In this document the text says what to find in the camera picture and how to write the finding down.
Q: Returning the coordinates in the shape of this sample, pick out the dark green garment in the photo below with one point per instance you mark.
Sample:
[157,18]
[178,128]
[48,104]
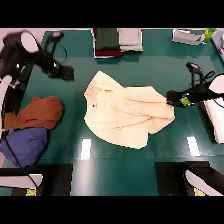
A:
[107,38]

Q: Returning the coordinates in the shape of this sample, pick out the brown garment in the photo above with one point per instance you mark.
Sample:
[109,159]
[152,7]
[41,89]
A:
[41,111]

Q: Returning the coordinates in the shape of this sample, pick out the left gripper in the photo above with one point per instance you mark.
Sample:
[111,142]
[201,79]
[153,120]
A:
[66,73]

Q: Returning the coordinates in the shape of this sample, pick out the pale grey garment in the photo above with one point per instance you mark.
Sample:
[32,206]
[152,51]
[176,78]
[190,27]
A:
[186,36]

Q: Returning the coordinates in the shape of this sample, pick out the blue garment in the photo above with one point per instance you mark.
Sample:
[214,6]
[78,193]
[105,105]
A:
[25,143]

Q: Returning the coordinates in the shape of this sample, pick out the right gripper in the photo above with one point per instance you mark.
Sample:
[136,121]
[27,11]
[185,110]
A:
[176,97]

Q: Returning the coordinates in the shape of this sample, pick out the cream shirt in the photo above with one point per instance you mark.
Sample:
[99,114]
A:
[123,111]

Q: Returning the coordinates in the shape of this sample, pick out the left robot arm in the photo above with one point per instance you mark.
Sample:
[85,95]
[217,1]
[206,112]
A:
[20,53]

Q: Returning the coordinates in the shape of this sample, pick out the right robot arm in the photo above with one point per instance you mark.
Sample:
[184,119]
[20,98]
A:
[213,87]

